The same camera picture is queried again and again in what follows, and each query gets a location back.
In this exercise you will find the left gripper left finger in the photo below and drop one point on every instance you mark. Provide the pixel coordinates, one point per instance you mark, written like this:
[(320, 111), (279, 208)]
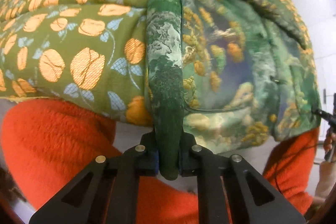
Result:
[(106, 190)]

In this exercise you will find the person's right hand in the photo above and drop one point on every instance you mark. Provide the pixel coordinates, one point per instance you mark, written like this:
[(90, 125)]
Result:
[(328, 143)]

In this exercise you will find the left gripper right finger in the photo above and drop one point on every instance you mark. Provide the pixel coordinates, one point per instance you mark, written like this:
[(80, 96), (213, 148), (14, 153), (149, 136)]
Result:
[(230, 190)]

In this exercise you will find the green landscape print jacket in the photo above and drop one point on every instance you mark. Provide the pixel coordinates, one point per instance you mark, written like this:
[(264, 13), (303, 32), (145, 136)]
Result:
[(230, 72)]

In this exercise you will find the orange fluffy trousers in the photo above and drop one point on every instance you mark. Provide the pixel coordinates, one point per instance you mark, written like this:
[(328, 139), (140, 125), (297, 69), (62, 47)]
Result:
[(47, 142)]

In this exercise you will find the orange floral green quilt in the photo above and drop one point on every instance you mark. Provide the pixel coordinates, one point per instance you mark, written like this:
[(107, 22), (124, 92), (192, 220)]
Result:
[(88, 52)]

